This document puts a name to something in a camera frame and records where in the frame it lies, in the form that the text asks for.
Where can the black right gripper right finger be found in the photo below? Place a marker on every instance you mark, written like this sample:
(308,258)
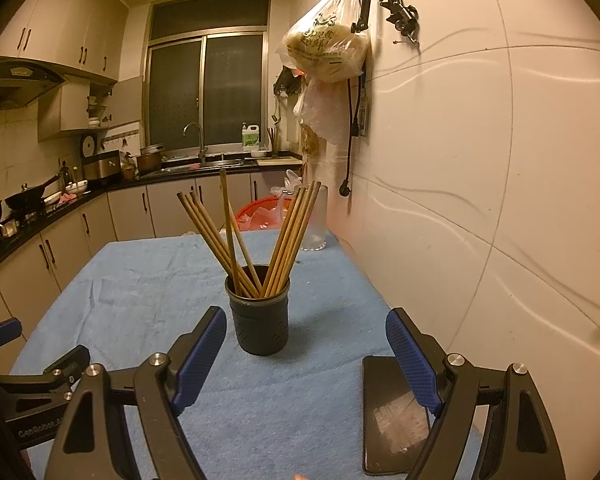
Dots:
(518,441)

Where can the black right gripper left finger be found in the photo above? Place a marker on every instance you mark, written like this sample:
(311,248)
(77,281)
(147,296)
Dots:
(93,440)

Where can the dark cylindrical utensil holder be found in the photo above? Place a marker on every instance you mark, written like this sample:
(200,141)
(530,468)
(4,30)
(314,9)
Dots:
(261,325)

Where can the kitchen window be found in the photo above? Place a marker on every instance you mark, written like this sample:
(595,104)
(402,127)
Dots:
(205,72)

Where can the black smartphone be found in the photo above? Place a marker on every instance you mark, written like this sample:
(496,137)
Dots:
(395,426)

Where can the blue towel table cover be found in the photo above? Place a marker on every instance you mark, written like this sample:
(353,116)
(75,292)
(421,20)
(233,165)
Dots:
(298,411)

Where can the black wok on stove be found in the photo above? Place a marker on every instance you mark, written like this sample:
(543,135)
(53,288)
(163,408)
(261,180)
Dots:
(29,198)

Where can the cooking pot on counter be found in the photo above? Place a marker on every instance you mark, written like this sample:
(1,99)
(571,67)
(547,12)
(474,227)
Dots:
(150,159)

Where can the red plastic basket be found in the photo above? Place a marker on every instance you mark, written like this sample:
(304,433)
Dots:
(265,214)

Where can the long wooden chopstick centre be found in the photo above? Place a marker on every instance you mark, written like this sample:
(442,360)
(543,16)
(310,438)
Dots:
(280,244)

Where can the range hood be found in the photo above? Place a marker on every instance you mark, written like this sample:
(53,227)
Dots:
(23,82)

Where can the green detergent bottle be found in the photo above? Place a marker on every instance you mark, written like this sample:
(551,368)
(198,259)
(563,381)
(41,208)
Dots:
(250,137)

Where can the upper wall cabinets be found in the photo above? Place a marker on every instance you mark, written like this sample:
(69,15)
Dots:
(82,34)

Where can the plastic bag hanging on wall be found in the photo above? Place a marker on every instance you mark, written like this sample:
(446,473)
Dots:
(324,44)

